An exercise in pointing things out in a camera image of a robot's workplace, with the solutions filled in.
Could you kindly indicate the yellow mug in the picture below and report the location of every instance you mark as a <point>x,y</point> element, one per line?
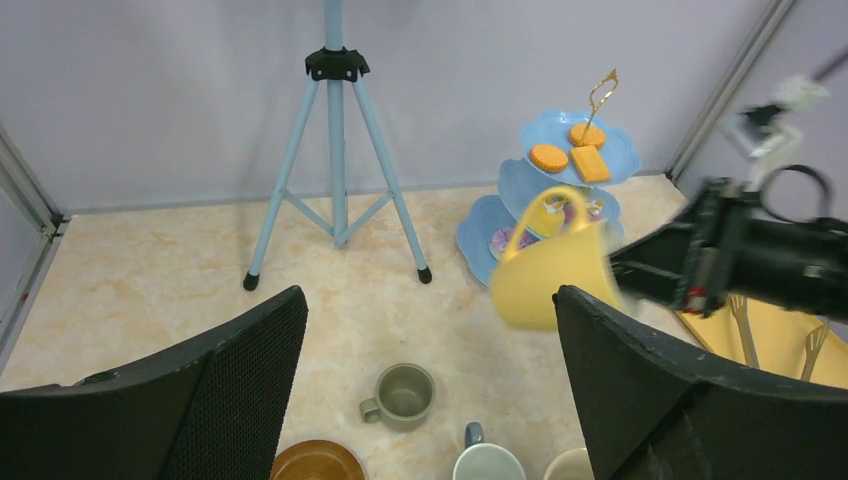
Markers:
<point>523,283</point>

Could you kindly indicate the pink cupcake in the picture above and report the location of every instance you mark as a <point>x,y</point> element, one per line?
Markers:
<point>594,210</point>

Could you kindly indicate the purple donut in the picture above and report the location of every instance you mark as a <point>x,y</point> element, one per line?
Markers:
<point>501,238</point>

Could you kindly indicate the metal tongs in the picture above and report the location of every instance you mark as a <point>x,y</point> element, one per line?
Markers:
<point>779,341</point>

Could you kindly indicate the large cream mug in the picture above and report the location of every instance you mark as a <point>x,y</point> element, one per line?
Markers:
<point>573,464</point>

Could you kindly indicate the small olive cup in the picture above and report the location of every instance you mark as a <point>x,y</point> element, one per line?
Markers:
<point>402,399</point>

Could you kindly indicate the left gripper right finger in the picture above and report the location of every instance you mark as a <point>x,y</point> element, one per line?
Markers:
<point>652,406</point>

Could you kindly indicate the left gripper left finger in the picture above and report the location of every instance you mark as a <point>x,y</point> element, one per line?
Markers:
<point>210,407</point>

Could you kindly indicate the yellow serving tray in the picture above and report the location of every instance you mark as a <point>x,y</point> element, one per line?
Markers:
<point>718,334</point>

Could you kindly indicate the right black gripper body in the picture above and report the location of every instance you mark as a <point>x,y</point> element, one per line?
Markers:
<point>685,265</point>

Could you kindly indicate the yellow cupcake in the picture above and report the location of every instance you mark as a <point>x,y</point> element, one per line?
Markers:
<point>550,217</point>

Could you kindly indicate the small grey-blue cup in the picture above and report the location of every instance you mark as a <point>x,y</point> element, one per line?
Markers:
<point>481,460</point>

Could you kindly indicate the blue tripod stand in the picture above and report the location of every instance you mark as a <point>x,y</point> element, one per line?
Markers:
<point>336,66</point>

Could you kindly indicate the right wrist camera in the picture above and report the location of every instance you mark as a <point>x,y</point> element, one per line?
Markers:
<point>759,133</point>

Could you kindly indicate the brown coaster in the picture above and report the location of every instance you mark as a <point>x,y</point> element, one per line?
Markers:
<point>316,459</point>

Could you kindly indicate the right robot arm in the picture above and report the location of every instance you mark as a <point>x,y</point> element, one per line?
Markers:
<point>796,266</point>

